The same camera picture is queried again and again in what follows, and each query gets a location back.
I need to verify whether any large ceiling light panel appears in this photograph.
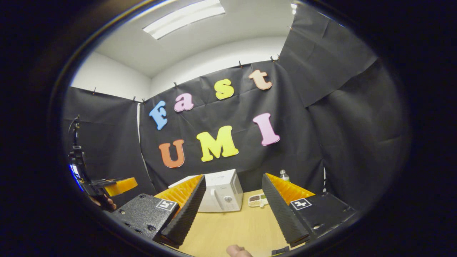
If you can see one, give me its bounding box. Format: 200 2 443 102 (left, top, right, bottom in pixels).
143 0 226 40

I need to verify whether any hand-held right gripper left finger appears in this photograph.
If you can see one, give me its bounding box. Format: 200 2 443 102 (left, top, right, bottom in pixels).
119 174 207 247

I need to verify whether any black backdrop cloth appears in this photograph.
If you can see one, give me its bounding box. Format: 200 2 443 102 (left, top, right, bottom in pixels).
62 4 411 211

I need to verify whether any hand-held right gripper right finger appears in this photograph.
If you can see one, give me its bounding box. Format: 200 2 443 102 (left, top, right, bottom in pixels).
261 173 357 247

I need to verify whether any small divided snack dish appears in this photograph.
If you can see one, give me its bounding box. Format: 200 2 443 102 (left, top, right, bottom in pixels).
248 194 269 208

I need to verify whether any white microwave oven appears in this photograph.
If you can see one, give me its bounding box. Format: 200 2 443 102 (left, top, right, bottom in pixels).
168 169 244 213

